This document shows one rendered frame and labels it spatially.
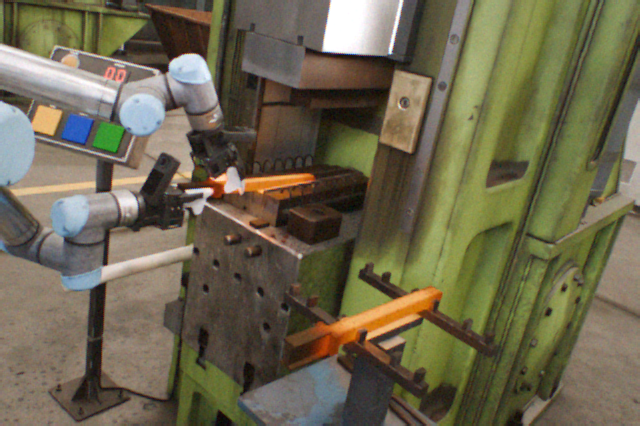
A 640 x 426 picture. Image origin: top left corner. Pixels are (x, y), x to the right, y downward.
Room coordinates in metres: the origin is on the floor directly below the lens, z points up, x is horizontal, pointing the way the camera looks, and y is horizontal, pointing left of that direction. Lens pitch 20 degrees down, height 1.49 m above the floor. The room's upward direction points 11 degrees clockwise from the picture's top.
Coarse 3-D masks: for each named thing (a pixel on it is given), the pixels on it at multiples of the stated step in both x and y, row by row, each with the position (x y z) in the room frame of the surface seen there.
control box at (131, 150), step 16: (64, 48) 1.73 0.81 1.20; (80, 64) 1.70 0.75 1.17; (96, 64) 1.69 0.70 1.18; (112, 64) 1.69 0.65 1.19; (128, 64) 1.68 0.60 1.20; (128, 80) 1.66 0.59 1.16; (32, 112) 1.63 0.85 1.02; (64, 112) 1.62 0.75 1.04; (96, 128) 1.59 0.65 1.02; (48, 144) 1.64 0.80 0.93; (64, 144) 1.57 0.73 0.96; (80, 144) 1.57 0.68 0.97; (128, 144) 1.55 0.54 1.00; (144, 144) 1.62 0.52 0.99; (112, 160) 1.56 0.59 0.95; (128, 160) 1.54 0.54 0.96
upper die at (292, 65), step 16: (256, 48) 1.48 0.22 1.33; (272, 48) 1.44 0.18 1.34; (288, 48) 1.41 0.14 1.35; (304, 48) 1.38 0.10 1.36; (256, 64) 1.47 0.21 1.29; (272, 64) 1.44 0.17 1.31; (288, 64) 1.41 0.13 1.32; (304, 64) 1.39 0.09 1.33; (320, 64) 1.43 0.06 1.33; (336, 64) 1.48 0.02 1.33; (352, 64) 1.53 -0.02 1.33; (368, 64) 1.59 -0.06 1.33; (384, 64) 1.65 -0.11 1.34; (288, 80) 1.40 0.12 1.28; (304, 80) 1.40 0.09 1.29; (320, 80) 1.44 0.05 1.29; (336, 80) 1.49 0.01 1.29; (352, 80) 1.54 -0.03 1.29; (368, 80) 1.60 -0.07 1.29; (384, 80) 1.66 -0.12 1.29
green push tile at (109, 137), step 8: (104, 128) 1.58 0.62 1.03; (112, 128) 1.58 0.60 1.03; (120, 128) 1.57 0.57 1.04; (96, 136) 1.57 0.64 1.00; (104, 136) 1.57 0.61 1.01; (112, 136) 1.56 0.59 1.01; (120, 136) 1.56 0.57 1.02; (96, 144) 1.55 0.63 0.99; (104, 144) 1.55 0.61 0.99; (112, 144) 1.55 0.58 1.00; (120, 144) 1.56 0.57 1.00; (112, 152) 1.55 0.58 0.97
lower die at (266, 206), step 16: (256, 176) 1.57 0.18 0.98; (336, 176) 1.64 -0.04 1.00; (256, 192) 1.43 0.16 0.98; (272, 192) 1.43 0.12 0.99; (288, 192) 1.45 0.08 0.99; (304, 192) 1.48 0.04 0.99; (320, 192) 1.51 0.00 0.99; (336, 192) 1.57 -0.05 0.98; (240, 208) 1.46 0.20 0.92; (256, 208) 1.43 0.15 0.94; (272, 208) 1.39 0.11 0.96; (336, 208) 1.58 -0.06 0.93; (272, 224) 1.39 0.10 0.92
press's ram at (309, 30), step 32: (256, 0) 1.49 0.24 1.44; (288, 0) 1.43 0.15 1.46; (320, 0) 1.37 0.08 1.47; (352, 0) 1.41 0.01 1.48; (384, 0) 1.51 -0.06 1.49; (256, 32) 1.48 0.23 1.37; (288, 32) 1.42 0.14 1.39; (320, 32) 1.36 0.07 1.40; (352, 32) 1.43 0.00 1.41; (384, 32) 1.53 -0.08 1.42
